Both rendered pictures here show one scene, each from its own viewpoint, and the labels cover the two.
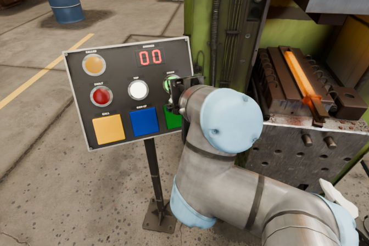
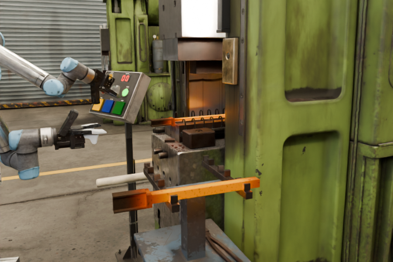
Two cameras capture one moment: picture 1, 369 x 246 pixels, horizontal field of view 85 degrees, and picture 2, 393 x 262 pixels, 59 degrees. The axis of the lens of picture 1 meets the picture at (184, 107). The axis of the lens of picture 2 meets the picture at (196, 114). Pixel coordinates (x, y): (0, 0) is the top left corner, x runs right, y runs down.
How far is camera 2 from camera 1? 1.82 m
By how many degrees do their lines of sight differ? 60
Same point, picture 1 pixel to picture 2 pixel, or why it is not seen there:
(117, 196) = not seen: hidden behind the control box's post
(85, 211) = (111, 224)
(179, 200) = not seen: hidden behind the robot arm
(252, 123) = (66, 63)
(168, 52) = (131, 77)
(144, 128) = (105, 109)
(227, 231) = not seen: outside the picture
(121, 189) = (140, 230)
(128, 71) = (116, 82)
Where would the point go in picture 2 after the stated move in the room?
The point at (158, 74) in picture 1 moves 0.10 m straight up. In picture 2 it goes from (123, 86) to (123, 68)
